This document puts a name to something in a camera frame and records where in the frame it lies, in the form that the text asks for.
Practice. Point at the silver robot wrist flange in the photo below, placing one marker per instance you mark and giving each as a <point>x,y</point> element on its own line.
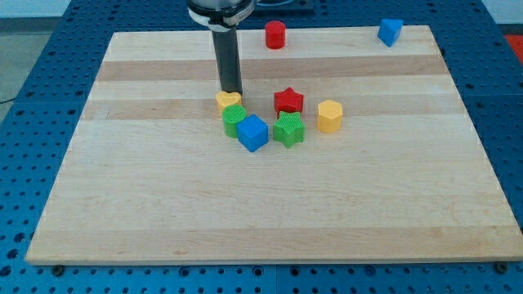
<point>220,15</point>

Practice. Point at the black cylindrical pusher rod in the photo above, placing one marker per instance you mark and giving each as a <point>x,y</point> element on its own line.
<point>227,58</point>

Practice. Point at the red star block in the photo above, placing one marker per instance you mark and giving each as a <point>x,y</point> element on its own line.
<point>288,101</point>

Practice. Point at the green star block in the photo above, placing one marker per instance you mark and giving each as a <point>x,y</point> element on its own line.
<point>289,129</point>

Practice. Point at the red cylinder block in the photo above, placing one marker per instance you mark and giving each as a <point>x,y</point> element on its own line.
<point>275,34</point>

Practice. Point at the yellow heart block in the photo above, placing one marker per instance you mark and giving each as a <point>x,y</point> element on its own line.
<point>225,99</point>

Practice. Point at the green cylinder block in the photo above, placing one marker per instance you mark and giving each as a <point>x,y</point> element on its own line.
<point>231,116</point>

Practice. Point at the blue cube block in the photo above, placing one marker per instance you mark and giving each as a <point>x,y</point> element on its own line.
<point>252,133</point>

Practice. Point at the yellow hexagon block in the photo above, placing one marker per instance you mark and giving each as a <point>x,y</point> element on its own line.
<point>329,118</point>

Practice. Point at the wooden board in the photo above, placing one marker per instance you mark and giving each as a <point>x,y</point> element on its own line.
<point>150,178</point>

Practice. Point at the blue triangle block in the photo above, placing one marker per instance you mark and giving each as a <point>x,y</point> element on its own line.
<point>389,31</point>

